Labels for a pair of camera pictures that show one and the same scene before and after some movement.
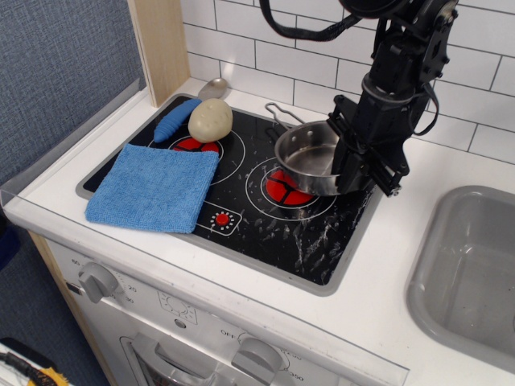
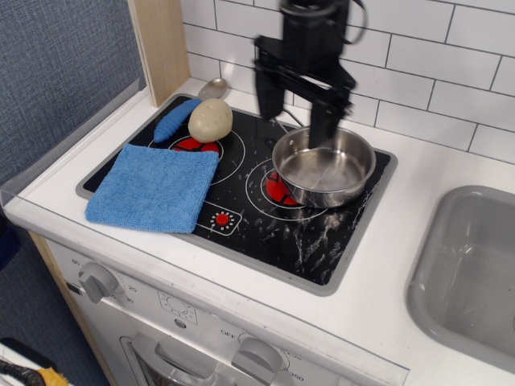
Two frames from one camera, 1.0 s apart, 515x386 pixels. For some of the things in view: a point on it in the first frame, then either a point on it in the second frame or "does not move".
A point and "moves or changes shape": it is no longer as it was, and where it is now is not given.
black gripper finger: x=386 y=178 -> x=324 y=121
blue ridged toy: x=174 y=119 does not move
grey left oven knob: x=96 y=281 does not move
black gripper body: x=373 y=125 -> x=307 y=58
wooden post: x=158 y=37 does not move
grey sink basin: x=461 y=288 does not move
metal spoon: x=215 y=88 does not move
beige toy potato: x=210 y=120 does not move
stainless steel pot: x=304 y=153 moves or changes shape
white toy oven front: x=152 y=332 does not move
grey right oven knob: x=258 y=359 does not move
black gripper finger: x=352 y=171 -> x=270 y=96
